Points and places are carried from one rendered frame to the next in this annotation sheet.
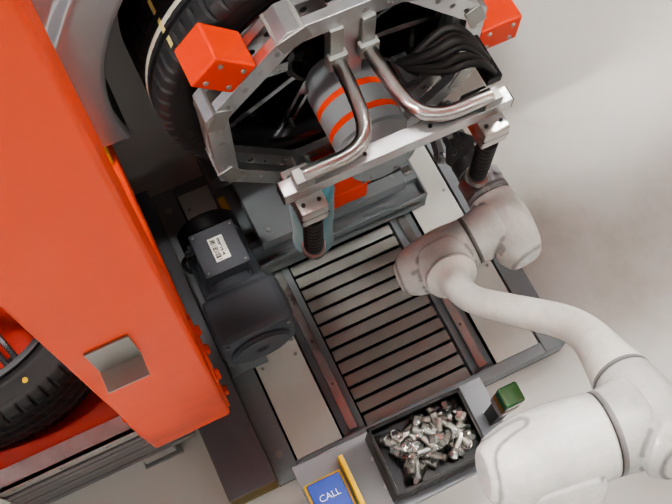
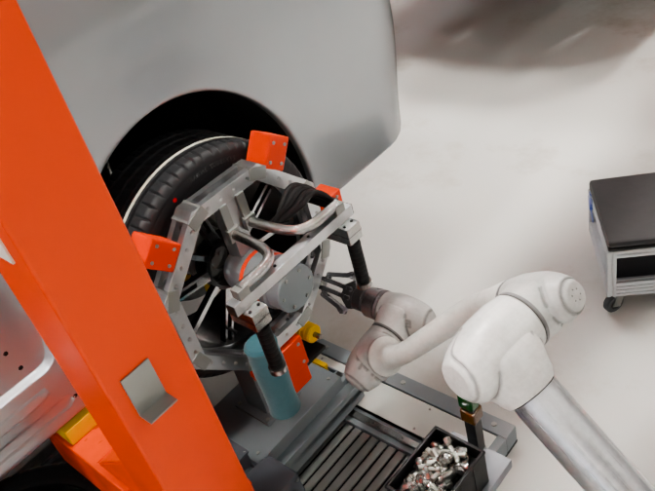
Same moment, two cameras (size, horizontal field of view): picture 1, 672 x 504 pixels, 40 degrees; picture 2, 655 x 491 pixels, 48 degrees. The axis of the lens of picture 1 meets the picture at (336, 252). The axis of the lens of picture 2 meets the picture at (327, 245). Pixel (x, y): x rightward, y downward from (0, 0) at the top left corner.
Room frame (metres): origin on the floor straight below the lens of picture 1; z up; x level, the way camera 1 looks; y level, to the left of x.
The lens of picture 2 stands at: (-0.68, 0.15, 1.99)
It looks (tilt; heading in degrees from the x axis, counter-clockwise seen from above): 36 degrees down; 346
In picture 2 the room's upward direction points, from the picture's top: 16 degrees counter-clockwise
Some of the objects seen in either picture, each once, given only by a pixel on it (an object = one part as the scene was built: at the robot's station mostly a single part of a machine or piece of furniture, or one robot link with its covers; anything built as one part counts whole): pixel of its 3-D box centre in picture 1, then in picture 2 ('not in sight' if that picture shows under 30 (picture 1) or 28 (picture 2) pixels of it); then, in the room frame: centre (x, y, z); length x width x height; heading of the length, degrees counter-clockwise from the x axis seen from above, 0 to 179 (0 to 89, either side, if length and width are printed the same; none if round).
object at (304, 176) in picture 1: (321, 107); (233, 249); (0.75, 0.03, 1.03); 0.19 x 0.18 x 0.11; 26
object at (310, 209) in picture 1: (304, 194); (249, 312); (0.64, 0.05, 0.93); 0.09 x 0.05 x 0.05; 26
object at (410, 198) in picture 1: (310, 180); (276, 418); (1.05, 0.07, 0.13); 0.50 x 0.36 x 0.10; 116
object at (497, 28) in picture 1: (489, 20); (323, 204); (1.04, -0.29, 0.85); 0.09 x 0.08 x 0.07; 116
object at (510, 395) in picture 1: (509, 396); (469, 398); (0.37, -0.33, 0.64); 0.04 x 0.04 x 0.04; 26
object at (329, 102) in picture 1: (359, 115); (267, 277); (0.84, -0.04, 0.85); 0.21 x 0.14 x 0.14; 26
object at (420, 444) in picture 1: (426, 445); (438, 481); (0.30, -0.18, 0.51); 0.20 x 0.14 x 0.13; 115
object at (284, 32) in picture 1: (342, 84); (249, 269); (0.90, -0.01, 0.85); 0.54 x 0.07 x 0.54; 116
